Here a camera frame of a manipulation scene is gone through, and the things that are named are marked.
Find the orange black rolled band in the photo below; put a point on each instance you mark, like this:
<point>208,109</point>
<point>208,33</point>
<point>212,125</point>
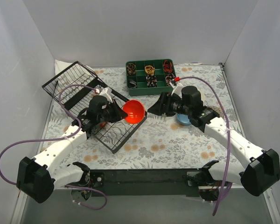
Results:
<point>168,66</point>

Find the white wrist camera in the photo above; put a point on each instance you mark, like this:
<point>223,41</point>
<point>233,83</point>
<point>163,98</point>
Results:
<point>177,86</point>
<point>106,92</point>

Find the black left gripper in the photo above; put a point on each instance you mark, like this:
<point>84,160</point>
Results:
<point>113,109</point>

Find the white cloth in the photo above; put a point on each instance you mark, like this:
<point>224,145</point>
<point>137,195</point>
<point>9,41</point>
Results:
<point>73,71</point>

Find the brown lattice patterned bowl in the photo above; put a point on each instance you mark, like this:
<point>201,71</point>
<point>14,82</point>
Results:
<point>218,110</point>

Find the aluminium frame rail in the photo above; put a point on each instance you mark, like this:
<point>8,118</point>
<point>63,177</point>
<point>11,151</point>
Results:
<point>150,196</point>

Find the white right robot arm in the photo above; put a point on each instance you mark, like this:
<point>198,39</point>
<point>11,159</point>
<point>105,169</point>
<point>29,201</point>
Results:
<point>259,169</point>

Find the blue bowl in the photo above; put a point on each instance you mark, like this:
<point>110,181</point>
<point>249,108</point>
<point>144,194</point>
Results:
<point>183,119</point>

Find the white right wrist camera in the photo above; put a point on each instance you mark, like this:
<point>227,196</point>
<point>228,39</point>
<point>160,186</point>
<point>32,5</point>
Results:
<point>177,86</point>

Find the brown spotted rolled band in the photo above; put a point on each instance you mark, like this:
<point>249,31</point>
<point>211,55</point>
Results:
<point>131,69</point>

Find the green compartment tray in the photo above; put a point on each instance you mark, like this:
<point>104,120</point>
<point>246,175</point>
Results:
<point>140,77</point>

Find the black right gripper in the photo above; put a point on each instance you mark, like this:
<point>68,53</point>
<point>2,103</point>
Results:
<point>164,104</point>

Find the pink floral rolled band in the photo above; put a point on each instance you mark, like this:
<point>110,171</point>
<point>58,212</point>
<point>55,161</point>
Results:
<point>170,79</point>

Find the yellow rolled band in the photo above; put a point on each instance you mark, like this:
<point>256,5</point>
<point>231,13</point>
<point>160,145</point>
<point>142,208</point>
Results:
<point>149,69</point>

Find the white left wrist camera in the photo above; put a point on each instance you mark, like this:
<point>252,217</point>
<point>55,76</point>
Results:
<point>106,92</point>

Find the white bowl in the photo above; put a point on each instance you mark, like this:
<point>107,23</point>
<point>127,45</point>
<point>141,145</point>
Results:
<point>202,96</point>

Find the grey white item in tray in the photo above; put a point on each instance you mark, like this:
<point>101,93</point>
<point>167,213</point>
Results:
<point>131,84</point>

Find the black base bar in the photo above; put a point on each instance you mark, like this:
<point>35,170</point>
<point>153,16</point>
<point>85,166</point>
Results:
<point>151,182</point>

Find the black wire dish rack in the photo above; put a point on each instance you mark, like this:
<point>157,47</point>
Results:
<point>76,95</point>

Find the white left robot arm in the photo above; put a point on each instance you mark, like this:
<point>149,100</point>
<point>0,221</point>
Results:
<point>38,177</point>

